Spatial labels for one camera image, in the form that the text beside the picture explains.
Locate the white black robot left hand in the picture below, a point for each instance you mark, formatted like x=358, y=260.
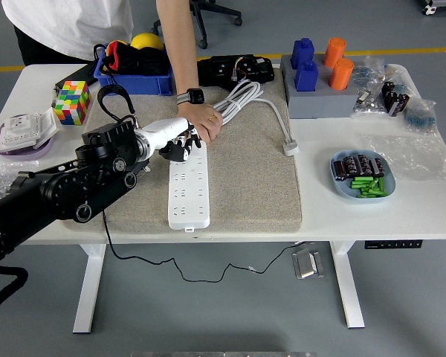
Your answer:
x=167, y=128

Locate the person's left hand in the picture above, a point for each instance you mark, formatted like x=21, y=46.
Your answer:
x=202, y=119

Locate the white power strip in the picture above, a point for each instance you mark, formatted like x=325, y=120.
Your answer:
x=189, y=201

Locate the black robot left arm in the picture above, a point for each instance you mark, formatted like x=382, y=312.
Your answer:
x=59, y=193

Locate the person's left forearm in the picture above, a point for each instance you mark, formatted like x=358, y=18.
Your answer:
x=178, y=44

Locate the black wristwatch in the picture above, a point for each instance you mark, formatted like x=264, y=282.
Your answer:
x=194, y=96

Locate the black electronic device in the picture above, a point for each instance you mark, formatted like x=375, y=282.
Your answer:
x=223, y=72

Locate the blue plastic bin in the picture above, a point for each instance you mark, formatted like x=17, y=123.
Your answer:
x=134, y=85

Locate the grey-brown mat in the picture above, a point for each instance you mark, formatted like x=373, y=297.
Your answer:
x=245, y=193

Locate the black office chair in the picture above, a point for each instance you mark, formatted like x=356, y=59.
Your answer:
x=201, y=29

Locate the yellow ball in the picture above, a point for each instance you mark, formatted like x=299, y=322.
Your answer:
x=146, y=40

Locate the multicolour puzzle cube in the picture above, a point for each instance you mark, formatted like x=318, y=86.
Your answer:
x=72, y=102

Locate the long black flat box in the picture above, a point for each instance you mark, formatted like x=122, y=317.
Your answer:
x=78, y=72

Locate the blue bottle-shaped block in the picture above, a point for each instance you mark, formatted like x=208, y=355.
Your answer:
x=307, y=78
x=303, y=52

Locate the grey block holder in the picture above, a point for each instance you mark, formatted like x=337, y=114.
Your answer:
x=319, y=104

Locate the purple plate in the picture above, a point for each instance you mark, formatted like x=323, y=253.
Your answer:
x=29, y=154

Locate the orange cylinder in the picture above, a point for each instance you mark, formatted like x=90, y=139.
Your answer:
x=341, y=76
x=334, y=52

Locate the black cylindrical capacitor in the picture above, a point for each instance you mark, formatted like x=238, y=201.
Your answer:
x=351, y=165
x=339, y=170
x=364, y=164
x=392, y=101
x=400, y=105
x=387, y=90
x=377, y=167

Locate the clear bag of silver parts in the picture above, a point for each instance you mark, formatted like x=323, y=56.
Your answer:
x=369, y=106

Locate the green cylindrical battery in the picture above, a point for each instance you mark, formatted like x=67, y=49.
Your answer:
x=368, y=195
x=361, y=180
x=382, y=186
x=368, y=190
x=374, y=183
x=359, y=184

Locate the clear bag of blue components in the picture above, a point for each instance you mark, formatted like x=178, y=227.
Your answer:
x=368, y=72

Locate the clear bag of screws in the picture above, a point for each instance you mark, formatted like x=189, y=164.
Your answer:
x=0, y=178

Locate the silver floor box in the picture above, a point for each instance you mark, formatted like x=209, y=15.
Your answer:
x=306, y=264

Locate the white table leg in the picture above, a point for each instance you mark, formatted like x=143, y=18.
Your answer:
x=347, y=290
x=89, y=290

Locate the empty clear plastic bag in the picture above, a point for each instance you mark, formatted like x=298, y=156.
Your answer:
x=412, y=160

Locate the small bag of blue parts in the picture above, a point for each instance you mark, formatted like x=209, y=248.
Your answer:
x=420, y=117

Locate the black table control panel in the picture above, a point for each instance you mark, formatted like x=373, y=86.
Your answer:
x=394, y=244

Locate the white wheeled cart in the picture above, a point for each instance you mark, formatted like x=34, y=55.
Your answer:
x=442, y=5

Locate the white wall socket panel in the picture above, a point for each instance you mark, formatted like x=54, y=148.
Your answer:
x=18, y=132

